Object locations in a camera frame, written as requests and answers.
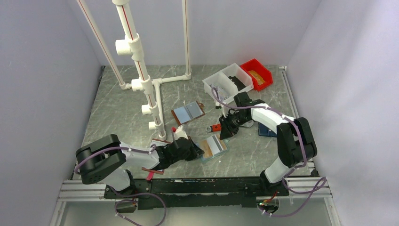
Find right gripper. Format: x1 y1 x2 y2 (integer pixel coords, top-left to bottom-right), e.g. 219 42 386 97
219 112 250 140

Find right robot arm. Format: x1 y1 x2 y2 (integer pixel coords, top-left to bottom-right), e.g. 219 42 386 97
219 92 317 195

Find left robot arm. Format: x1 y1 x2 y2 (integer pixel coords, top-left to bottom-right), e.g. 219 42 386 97
74 134 204 198

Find navy blue card holder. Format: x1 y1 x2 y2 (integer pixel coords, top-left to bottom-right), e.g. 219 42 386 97
258 123 277 137

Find brown card holder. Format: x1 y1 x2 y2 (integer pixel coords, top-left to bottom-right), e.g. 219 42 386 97
171 101 206 126

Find red card holder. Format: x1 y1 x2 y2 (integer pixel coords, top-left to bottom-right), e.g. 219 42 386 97
142 138 174 175

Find grey parts in bin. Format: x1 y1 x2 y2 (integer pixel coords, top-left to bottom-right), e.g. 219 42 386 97
210 84 230 101

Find black part in bin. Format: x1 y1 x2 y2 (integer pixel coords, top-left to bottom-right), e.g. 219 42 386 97
228 76 246 91

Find white divided bin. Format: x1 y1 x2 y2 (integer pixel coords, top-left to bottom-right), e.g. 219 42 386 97
202 63 254 104

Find yellow item in red bin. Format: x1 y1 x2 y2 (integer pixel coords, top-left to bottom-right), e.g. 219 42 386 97
249 70 265 85

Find red plastic bin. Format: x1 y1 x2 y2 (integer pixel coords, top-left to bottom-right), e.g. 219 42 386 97
240 58 273 92

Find red handled adjustable wrench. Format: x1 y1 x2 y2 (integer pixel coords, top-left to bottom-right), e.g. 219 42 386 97
206 120 254 133

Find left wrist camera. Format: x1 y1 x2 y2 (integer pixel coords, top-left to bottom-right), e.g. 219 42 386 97
171 125 188 141

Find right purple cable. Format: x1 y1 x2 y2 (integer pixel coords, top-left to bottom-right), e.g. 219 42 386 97
211 87 327 218

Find purple cable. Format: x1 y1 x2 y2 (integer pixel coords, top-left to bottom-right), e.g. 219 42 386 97
73 143 168 225
211 87 327 218

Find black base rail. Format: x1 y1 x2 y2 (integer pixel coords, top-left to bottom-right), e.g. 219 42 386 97
104 177 289 210

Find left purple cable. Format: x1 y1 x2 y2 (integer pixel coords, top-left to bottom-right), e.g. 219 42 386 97
73 143 168 225

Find white pvc pipe frame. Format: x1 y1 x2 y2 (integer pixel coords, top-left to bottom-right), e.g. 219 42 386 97
77 0 192 141

